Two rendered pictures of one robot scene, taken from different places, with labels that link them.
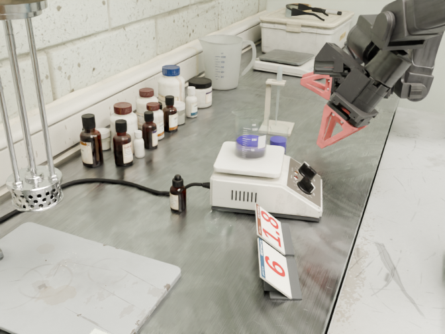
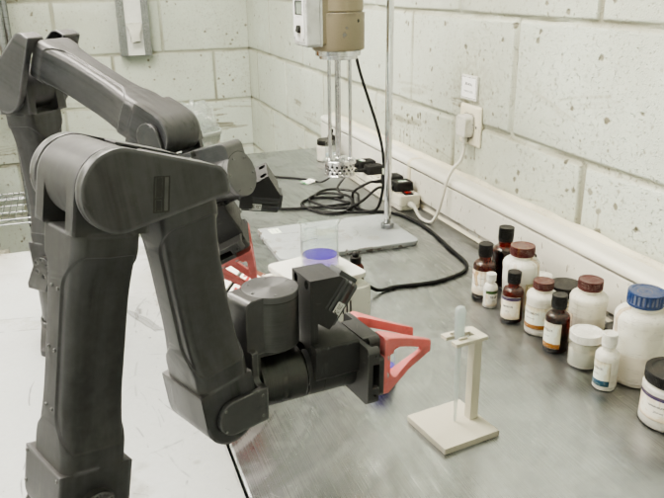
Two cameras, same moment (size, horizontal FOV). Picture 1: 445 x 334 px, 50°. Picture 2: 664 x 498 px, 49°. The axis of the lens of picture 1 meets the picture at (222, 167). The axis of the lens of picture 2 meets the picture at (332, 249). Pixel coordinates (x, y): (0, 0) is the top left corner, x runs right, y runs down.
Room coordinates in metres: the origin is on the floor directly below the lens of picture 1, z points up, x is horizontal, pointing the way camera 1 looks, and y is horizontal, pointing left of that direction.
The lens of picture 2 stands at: (1.61, -0.75, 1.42)
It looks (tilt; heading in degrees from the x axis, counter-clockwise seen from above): 20 degrees down; 138
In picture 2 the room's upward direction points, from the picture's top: 1 degrees counter-clockwise
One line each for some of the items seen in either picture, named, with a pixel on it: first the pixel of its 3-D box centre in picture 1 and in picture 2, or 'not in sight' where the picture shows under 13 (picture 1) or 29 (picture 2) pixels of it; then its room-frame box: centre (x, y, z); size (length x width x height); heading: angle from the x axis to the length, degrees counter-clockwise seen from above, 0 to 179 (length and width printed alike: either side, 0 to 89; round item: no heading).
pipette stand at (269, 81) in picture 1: (278, 105); (455, 382); (1.15, -0.14, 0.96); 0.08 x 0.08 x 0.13; 75
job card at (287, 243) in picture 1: (273, 228); not in sight; (0.66, -0.09, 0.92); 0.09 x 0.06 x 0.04; 179
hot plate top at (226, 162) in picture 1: (250, 158); (316, 270); (0.80, -0.05, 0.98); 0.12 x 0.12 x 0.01; 80
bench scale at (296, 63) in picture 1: (294, 63); not in sight; (1.72, -0.25, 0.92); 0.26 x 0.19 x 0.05; 62
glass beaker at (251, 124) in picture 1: (249, 134); (321, 246); (0.81, -0.05, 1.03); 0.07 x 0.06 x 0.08; 79
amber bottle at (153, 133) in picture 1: (149, 129); (512, 295); (1.02, 0.17, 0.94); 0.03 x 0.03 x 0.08
